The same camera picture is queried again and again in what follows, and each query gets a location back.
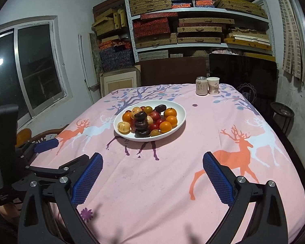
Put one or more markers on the yellow round pear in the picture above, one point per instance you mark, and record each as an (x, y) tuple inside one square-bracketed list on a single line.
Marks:
[(136, 110), (123, 127)]

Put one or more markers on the beige framed panel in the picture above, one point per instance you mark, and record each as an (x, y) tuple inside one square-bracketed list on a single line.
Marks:
[(119, 82)]

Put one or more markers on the tall pile of gift boxes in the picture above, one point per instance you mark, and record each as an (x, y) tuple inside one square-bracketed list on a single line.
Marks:
[(115, 61)]

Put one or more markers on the black glossy panel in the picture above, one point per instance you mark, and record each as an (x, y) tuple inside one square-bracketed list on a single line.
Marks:
[(233, 71)]

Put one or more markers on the large red plum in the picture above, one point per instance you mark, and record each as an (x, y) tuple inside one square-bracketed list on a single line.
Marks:
[(155, 115)]

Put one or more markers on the white plate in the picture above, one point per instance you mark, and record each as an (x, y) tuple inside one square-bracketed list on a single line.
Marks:
[(181, 114)]

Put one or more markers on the grey patterned slab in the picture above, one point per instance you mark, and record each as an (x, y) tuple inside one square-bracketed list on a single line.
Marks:
[(95, 53)]

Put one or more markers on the pink drink can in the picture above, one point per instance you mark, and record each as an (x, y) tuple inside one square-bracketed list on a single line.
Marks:
[(201, 86)]

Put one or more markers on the white leaning board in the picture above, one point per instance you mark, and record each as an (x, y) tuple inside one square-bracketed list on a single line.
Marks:
[(87, 63)]

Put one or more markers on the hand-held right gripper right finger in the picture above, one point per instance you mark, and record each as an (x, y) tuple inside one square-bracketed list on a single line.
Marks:
[(218, 179)]

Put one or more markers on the carved wooden chair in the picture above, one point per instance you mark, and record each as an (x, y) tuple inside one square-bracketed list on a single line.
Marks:
[(22, 135)]

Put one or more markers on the rows of flat gift boxes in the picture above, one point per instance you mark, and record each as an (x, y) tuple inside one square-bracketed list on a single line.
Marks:
[(200, 28)]

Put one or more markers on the white framed glass window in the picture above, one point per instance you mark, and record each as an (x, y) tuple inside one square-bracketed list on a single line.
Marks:
[(38, 68)]

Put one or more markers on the white metal shelf unit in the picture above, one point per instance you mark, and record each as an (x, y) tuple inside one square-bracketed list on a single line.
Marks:
[(131, 30)]

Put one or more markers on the dark brown board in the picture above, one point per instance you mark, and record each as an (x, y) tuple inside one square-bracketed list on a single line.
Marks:
[(167, 71)]

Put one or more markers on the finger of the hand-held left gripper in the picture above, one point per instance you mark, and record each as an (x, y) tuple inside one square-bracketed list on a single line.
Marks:
[(76, 161), (47, 144)]

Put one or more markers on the paper cup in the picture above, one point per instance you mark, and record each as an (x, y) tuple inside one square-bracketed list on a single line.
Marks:
[(213, 86)]

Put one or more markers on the beige woven curtain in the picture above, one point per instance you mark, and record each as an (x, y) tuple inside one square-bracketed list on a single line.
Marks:
[(292, 43)]

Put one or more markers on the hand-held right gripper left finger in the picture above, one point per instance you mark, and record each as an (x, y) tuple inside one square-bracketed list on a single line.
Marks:
[(87, 179)]

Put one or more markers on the pink cloth bundle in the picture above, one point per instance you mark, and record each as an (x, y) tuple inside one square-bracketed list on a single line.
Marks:
[(225, 51)]

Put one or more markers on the large orange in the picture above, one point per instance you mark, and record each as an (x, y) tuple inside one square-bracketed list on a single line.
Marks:
[(165, 126)]

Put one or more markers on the orange with green stem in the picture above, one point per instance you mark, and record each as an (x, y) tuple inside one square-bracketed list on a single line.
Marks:
[(170, 112)]

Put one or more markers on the small yellow plum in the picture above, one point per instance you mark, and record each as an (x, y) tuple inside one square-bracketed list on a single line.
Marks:
[(149, 119)]

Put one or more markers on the black round object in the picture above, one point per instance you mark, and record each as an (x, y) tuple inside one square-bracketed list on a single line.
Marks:
[(282, 111)]

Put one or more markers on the pink deer print tablecloth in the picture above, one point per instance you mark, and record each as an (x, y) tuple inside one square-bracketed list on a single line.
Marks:
[(155, 183)]

